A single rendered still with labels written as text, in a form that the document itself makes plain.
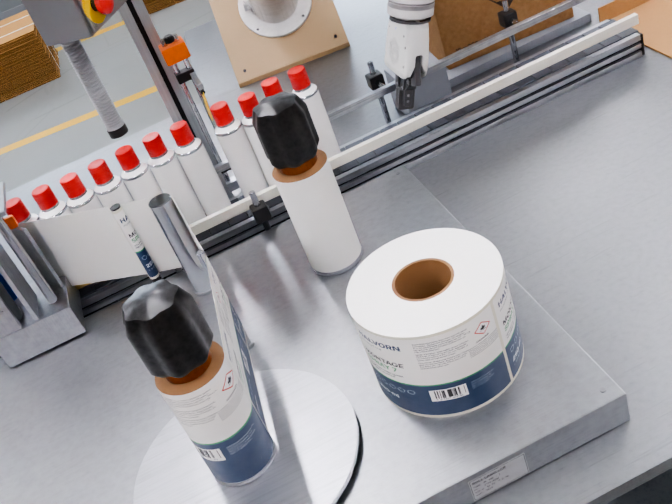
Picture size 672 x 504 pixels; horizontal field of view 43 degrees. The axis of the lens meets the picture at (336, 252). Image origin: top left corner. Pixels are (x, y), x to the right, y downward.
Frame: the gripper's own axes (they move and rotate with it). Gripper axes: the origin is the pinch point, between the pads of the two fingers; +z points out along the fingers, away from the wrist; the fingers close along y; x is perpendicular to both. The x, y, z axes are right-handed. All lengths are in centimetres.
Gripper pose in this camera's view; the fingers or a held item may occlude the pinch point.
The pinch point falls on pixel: (404, 97)
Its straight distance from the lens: 163.9
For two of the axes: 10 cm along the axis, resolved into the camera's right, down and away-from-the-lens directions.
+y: 3.3, 4.9, -8.1
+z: -0.2, 8.6, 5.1
